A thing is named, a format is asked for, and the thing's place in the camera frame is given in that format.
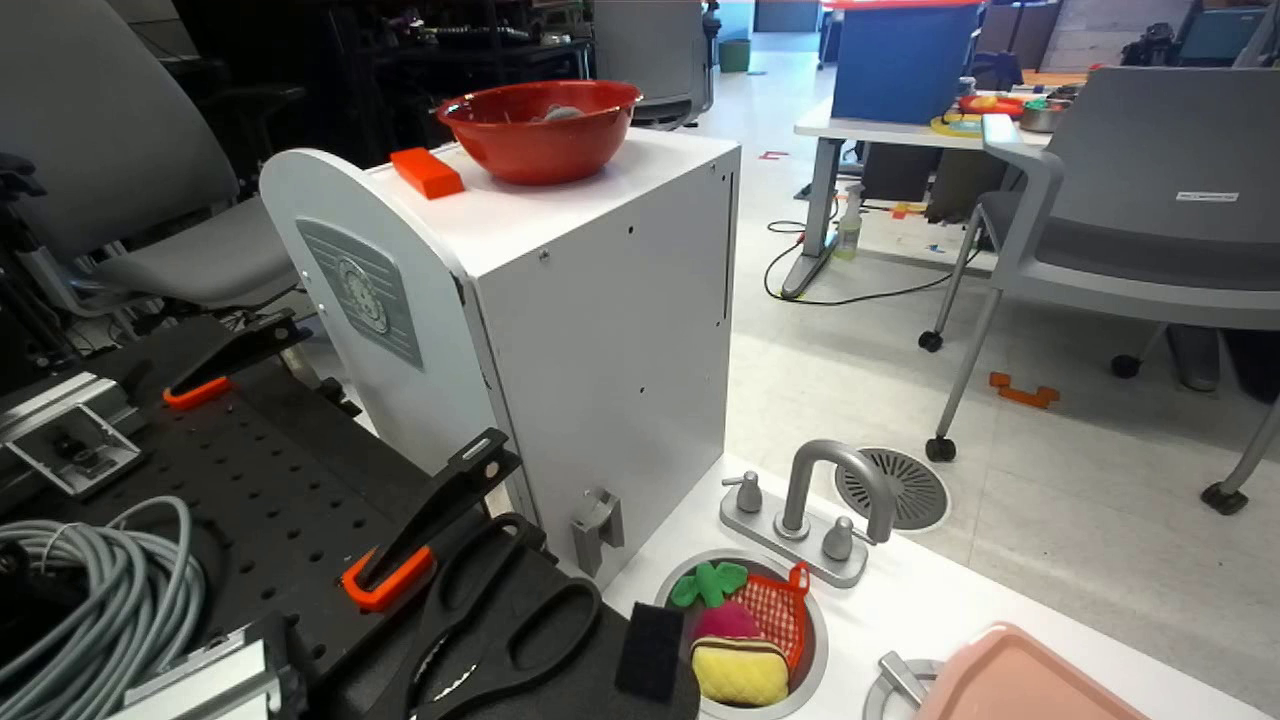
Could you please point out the red plastic bowl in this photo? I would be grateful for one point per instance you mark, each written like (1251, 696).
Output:
(541, 148)

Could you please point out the small grey soft toy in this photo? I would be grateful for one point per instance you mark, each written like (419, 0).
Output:
(565, 119)

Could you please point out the grey toy faucet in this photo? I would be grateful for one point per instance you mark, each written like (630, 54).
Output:
(800, 493)

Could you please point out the green toy leaf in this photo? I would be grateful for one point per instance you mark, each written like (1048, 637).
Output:
(704, 587)

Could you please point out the red mesh toy strawberry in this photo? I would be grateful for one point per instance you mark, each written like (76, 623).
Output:
(767, 605)

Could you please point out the orange rectangular block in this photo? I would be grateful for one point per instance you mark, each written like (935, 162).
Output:
(427, 173)

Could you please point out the small black block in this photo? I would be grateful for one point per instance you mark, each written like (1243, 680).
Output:
(648, 654)

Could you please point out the round grey floor drain cover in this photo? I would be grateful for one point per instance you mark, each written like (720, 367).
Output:
(923, 484)

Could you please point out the small green bin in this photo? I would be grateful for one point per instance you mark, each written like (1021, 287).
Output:
(732, 57)

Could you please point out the light grey chair back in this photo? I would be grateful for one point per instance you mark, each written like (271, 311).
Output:
(653, 42)

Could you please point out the white desk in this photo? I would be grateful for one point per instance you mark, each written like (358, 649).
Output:
(864, 128)

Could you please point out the yellow toy sponge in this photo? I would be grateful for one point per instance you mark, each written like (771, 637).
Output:
(740, 672)

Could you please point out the round toy sink basin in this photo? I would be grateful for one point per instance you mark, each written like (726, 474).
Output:
(820, 643)

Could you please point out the white toy kitchen counter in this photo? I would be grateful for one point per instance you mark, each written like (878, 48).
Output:
(935, 603)

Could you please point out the orange floor tape strip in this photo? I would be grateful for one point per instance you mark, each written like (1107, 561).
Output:
(1026, 392)

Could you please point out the blue storage bin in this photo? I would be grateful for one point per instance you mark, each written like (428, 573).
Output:
(900, 64)

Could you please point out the black perforated workbench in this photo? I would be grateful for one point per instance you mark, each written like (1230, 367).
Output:
(264, 493)

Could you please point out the grey toy stove burner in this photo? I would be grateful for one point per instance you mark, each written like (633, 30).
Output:
(887, 680)

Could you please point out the orange bin lid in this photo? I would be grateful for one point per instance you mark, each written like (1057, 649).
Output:
(900, 4)

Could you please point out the pink cutting board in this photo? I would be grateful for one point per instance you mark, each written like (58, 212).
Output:
(1013, 680)

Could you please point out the grey office chair on casters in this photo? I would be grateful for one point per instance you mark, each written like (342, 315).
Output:
(1160, 200)

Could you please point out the large grey padded chair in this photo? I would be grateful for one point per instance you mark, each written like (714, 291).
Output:
(104, 134)

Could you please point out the dark blue chair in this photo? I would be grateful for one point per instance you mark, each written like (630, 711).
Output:
(1214, 35)

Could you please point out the silver aluminium bracket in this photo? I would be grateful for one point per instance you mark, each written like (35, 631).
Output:
(64, 446)
(203, 680)

